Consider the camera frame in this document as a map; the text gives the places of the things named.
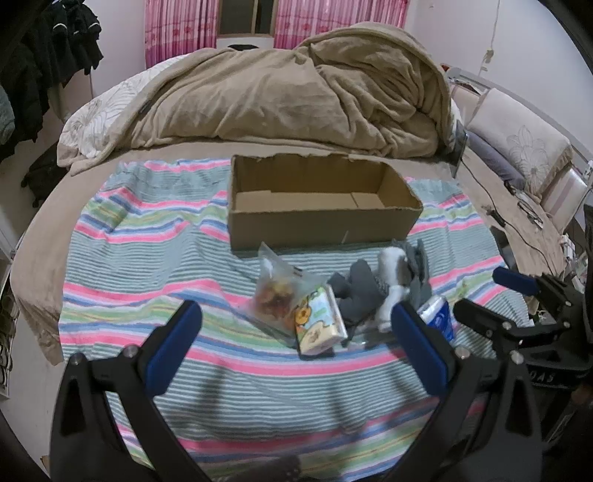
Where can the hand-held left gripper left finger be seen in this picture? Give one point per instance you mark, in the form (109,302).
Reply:
(173,345)

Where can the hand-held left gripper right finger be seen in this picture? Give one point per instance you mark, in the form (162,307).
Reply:
(419,345)

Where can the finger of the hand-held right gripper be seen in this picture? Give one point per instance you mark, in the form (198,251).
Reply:
(514,280)
(482,320)

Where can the blue and white packet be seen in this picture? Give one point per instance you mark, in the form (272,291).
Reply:
(438,317)

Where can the light grey ribbed sock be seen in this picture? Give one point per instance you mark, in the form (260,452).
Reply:
(419,278)

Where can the dark grey sock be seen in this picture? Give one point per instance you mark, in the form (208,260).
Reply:
(363,289)
(338,285)

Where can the white and grey sock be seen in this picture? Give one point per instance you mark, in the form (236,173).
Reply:
(391,269)

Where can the cartoon print tissue pack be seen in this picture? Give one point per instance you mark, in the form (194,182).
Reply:
(317,324)

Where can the clear plastic snack bag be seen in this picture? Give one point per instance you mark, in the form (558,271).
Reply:
(273,292)

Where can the brown cardboard box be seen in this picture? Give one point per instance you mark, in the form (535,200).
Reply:
(301,227)

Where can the striped pastel blanket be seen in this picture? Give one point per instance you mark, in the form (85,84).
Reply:
(162,259)

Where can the metal bed headboard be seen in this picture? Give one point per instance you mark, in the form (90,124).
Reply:
(563,194)

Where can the grey pillow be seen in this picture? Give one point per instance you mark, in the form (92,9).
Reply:
(493,160)

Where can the black tablet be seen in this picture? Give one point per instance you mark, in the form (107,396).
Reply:
(460,146)

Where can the beige floral pillow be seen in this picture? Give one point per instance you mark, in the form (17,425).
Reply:
(523,134)

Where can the dark bag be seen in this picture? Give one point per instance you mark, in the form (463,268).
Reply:
(44,174)

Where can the white floral quilt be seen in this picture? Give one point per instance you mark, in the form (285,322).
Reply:
(102,116)

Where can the beige fleece duvet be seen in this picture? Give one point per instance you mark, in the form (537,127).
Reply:
(278,92)

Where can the pink floral curtain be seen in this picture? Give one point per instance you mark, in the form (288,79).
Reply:
(180,28)
(338,18)

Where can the dark hanging clothes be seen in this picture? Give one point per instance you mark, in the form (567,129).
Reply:
(41,55)

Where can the window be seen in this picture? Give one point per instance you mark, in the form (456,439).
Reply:
(245,16)

